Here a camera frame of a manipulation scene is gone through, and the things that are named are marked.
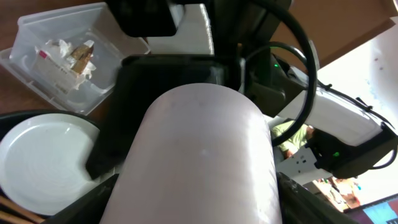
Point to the white napkin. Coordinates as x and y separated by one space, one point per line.
52 64

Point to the left wooden chopstick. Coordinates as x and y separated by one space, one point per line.
13 206

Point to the grey round plate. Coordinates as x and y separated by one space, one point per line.
43 161

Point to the right wooden chopstick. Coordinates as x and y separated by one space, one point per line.
11 219

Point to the gold snack wrapper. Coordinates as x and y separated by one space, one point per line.
80 56

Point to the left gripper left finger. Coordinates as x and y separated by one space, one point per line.
89 208

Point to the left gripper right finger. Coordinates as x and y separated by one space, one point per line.
299 206

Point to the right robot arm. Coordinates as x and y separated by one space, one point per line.
282 80

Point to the wooden chopstick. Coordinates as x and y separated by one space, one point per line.
13 206
11 219

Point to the clear plastic storage bin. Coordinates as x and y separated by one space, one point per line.
75 25

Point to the round black serving tray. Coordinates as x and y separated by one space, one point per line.
18 118

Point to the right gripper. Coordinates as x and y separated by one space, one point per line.
140 80

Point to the pink plastic cup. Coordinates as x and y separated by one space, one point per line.
202 154

